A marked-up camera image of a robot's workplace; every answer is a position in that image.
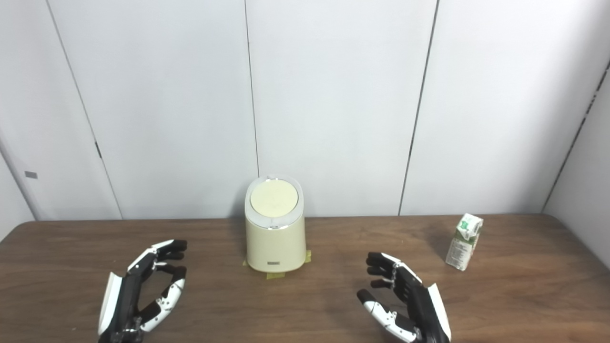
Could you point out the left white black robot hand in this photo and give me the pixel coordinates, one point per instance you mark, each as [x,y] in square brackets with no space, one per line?
[119,300]

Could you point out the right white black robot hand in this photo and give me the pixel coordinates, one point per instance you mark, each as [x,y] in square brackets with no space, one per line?
[424,309]

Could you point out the green white milk carton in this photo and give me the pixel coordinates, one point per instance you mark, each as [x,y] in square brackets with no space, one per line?
[462,247]

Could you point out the cream-colored trash bin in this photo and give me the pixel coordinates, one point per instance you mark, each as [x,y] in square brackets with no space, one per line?
[275,245]

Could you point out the cream round bin lid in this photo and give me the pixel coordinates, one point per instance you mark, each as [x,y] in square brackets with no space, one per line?
[274,196]

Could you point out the black wall panel hinge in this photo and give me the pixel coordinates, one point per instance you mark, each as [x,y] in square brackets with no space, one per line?
[98,149]

